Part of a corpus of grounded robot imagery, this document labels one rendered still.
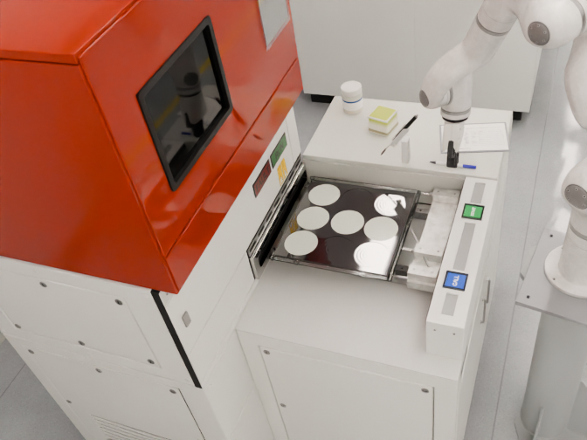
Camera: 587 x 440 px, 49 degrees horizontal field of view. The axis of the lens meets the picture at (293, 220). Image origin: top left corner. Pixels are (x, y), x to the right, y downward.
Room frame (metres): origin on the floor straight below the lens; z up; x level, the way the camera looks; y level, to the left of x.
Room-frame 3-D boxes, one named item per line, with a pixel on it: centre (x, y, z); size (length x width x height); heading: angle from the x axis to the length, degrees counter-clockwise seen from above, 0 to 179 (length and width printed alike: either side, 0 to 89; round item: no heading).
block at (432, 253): (1.20, -0.36, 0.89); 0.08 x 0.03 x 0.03; 61
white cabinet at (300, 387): (1.40, -0.29, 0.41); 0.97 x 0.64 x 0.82; 151
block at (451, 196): (1.41, -0.48, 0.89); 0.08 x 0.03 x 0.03; 61
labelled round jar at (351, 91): (1.86, -0.28, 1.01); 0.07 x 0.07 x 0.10
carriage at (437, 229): (1.26, -0.40, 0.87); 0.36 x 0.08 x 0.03; 151
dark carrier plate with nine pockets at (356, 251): (1.38, -0.16, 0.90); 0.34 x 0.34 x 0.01; 61
